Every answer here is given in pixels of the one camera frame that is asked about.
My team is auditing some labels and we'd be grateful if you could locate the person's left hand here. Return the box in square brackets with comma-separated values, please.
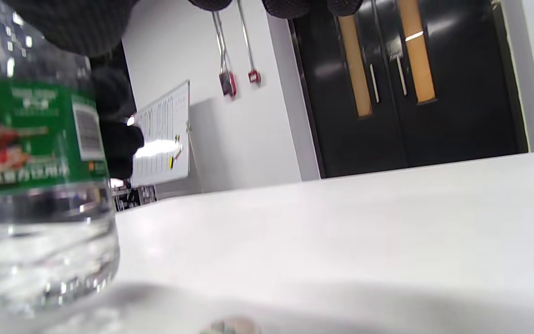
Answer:
[90, 44, 145, 180]

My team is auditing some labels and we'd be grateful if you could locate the person's right hand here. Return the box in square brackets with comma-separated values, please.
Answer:
[0, 0, 364, 58]

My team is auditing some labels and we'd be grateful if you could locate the clear mineral water bottle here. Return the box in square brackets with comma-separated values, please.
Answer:
[0, 0, 121, 317]

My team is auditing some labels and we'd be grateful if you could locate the white whiteboard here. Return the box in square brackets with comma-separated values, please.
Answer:
[127, 80, 191, 187]

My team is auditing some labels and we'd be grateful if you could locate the black door leaf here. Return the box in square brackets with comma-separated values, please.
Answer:
[373, 0, 530, 168]
[289, 0, 407, 180]

